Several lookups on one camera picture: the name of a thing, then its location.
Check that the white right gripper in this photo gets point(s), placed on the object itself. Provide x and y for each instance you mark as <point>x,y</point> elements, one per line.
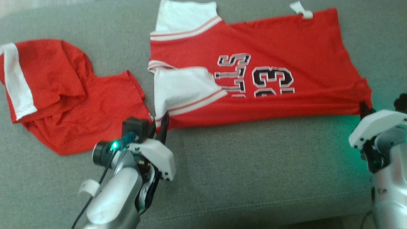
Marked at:
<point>378,122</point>

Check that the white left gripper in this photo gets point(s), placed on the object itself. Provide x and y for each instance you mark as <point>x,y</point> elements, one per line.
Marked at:
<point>159,156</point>

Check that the red shorts with white stripe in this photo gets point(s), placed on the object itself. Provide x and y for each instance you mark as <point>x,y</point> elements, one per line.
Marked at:
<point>70,111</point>

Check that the red white basketball jersey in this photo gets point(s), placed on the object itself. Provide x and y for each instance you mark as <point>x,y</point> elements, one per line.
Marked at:
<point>286,41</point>

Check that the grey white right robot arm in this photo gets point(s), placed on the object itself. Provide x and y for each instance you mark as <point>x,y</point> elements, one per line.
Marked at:
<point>391,178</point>

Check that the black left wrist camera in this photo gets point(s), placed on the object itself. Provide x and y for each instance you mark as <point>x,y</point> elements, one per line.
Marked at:
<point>135,127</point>

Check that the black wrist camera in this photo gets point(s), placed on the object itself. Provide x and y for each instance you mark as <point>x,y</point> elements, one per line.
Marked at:
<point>135,127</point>
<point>402,103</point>

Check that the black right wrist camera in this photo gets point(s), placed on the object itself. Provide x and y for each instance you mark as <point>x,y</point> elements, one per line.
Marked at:
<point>402,103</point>

